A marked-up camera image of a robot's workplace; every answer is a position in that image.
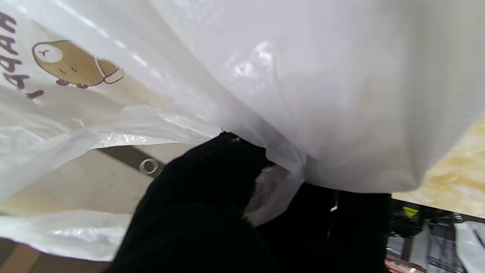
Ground white printed plastic bag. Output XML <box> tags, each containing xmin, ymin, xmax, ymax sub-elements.
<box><xmin>0</xmin><ymin>0</ymin><xmax>485</xmax><ymax>262</ymax></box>

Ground dark wall strip with rings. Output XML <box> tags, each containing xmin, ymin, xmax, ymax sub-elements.
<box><xmin>98</xmin><ymin>146</ymin><xmax>167</xmax><ymax>177</ymax></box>

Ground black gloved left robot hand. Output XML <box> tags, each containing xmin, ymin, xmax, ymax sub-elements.
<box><xmin>108</xmin><ymin>132</ymin><xmax>393</xmax><ymax>273</ymax></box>

